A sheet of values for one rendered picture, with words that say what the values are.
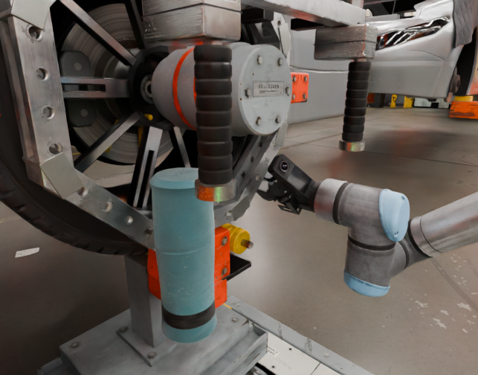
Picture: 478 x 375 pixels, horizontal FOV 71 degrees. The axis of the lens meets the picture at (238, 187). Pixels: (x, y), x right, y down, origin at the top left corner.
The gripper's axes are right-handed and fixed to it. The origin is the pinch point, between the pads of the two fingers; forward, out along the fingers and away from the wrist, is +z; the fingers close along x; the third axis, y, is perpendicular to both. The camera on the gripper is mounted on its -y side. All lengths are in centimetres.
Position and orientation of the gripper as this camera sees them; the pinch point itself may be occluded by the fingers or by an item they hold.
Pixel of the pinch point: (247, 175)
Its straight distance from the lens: 83.7
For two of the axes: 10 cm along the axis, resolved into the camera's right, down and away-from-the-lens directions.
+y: 4.7, 5.1, 7.2
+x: 4.7, -8.3, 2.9
